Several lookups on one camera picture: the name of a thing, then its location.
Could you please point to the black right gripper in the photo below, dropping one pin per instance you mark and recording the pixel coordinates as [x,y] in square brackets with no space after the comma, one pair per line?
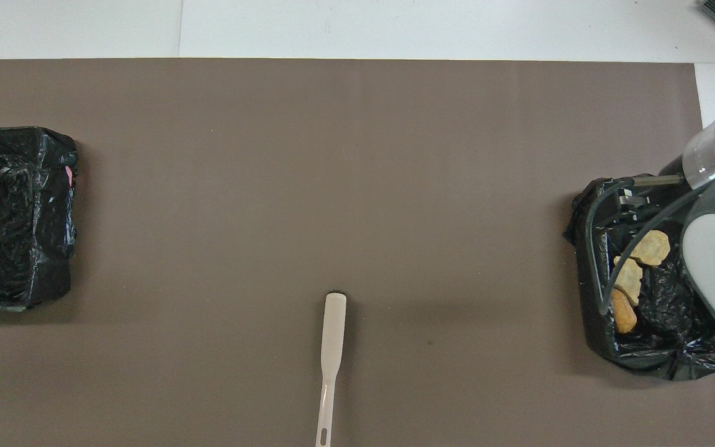
[674,167]

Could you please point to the pale bread piece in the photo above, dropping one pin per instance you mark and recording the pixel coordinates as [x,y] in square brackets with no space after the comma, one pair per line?
[652,248]
[629,278]

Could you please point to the brown oval bread roll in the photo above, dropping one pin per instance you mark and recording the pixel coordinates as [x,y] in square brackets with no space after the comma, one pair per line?
[623,316]

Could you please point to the beige hand brush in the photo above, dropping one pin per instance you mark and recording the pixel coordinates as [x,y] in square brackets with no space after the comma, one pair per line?
[332,335]

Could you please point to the black bag-lined open bin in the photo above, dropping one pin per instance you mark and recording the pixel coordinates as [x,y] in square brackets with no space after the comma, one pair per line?
[661,335]

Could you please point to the black bag-covered closed bin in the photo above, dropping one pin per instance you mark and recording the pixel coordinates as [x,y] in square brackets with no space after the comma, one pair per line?
[28,217]

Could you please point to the brown table mat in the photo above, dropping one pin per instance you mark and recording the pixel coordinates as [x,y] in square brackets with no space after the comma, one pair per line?
[332,186]

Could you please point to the small pink tag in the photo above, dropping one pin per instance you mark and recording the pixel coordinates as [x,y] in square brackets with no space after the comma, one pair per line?
[69,177]

